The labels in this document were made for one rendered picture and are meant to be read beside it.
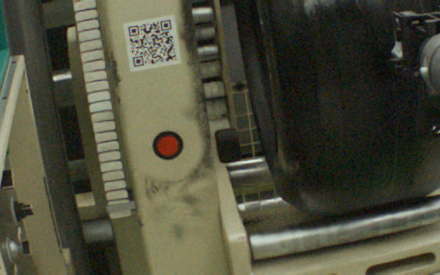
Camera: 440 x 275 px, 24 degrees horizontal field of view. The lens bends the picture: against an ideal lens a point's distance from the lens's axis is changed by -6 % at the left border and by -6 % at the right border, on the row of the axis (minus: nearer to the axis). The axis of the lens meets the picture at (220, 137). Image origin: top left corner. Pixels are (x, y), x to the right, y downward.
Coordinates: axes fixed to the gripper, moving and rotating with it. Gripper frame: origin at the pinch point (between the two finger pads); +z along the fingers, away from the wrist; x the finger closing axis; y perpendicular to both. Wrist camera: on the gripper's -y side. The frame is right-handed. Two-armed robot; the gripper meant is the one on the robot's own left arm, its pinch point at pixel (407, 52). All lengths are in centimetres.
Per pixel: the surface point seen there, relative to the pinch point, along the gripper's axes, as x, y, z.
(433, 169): -4.3, -19.4, 8.4
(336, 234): 10.2, -29.4, 16.8
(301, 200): 15.2, -22.4, 15.1
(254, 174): 19, -26, 45
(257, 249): 22.3, -29.4, 16.8
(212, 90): 23, -14, 63
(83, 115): 50, -22, 99
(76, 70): 50, -12, 100
